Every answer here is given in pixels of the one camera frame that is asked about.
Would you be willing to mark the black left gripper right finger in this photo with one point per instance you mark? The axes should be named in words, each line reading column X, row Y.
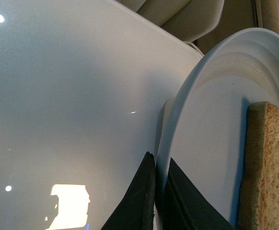
column 186, row 208

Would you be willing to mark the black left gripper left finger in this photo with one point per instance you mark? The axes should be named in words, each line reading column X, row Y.
column 136, row 209

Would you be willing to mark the light blue ceramic plate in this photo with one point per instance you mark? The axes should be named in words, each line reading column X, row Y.
column 204, row 132

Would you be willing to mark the brown bread slice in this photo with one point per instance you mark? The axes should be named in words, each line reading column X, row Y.
column 259, row 192

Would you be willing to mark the beige chair on left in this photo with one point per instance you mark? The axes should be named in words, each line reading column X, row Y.
column 187, row 20

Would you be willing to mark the beige chair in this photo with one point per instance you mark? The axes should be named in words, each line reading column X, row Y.
column 187, row 20
column 267, row 12

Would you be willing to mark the beige chair on right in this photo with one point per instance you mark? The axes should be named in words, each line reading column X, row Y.
column 267, row 12

